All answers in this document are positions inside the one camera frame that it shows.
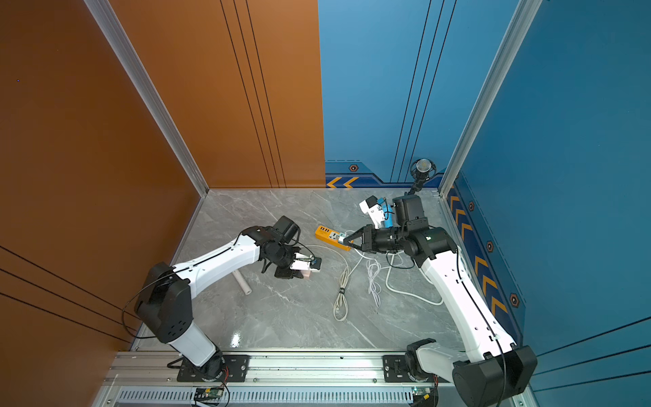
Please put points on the aluminium front rail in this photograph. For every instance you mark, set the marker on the aluminium front rail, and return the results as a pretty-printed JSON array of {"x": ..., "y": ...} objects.
[{"x": 321, "y": 368}]

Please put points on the green circuit board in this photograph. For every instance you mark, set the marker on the green circuit board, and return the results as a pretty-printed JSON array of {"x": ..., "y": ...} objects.
[
  {"x": 212, "y": 395},
  {"x": 423, "y": 392}
]

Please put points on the white electric toothbrush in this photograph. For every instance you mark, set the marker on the white electric toothbrush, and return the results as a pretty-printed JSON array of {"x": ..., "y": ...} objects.
[{"x": 246, "y": 288}]

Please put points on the orange power strip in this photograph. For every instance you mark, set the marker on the orange power strip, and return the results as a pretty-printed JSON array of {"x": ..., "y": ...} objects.
[{"x": 331, "y": 237}]

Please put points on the left green circuit board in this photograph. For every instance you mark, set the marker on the left green circuit board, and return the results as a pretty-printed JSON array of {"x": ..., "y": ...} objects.
[{"x": 212, "y": 395}]

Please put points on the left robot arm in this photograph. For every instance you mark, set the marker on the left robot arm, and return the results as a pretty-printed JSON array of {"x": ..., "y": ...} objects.
[{"x": 165, "y": 302}]

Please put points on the right green circuit board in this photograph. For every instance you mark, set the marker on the right green circuit board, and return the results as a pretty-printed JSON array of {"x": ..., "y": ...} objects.
[{"x": 423, "y": 392}]

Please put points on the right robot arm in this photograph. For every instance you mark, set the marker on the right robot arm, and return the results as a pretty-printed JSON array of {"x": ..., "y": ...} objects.
[{"x": 492, "y": 367}]

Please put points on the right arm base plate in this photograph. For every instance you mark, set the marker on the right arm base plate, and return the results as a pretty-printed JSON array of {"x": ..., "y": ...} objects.
[{"x": 395, "y": 370}]

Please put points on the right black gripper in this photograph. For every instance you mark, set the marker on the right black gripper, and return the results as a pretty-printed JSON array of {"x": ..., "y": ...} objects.
[{"x": 369, "y": 239}]

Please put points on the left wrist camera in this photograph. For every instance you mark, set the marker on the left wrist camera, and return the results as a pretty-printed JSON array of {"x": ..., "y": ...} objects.
[{"x": 306, "y": 263}]

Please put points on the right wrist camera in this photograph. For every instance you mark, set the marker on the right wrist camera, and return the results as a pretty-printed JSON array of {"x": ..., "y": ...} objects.
[{"x": 372, "y": 207}]

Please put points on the blue microphone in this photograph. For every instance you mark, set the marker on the blue microphone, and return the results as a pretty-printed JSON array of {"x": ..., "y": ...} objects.
[{"x": 388, "y": 215}]

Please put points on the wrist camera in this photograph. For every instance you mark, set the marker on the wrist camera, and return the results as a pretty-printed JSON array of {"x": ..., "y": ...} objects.
[
  {"x": 306, "y": 263},
  {"x": 372, "y": 207}
]

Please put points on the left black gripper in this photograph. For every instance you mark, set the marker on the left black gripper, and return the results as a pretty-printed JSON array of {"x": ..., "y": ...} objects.
[{"x": 287, "y": 264}]

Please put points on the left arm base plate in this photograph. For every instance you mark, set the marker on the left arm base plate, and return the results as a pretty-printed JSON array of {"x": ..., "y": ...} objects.
[{"x": 228, "y": 368}]

